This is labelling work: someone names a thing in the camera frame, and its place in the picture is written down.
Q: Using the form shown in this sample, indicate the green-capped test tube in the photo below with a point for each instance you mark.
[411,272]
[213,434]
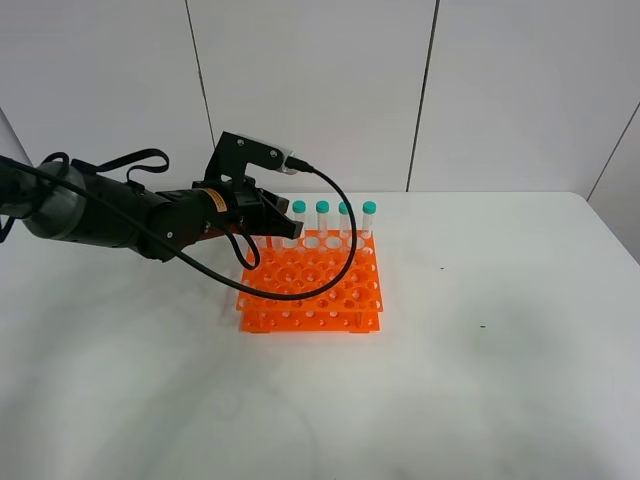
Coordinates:
[369,209]
[299,210]
[344,221]
[277,244]
[322,211]

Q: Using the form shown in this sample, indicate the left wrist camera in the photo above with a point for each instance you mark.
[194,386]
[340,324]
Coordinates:
[233,153]

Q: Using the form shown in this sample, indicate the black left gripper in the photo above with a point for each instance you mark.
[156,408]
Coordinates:
[243,209]

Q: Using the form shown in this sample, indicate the orange test tube rack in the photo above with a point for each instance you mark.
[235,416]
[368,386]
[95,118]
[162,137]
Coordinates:
[352,305]

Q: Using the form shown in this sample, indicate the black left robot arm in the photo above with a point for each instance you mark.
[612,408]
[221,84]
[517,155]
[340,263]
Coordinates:
[73,201]

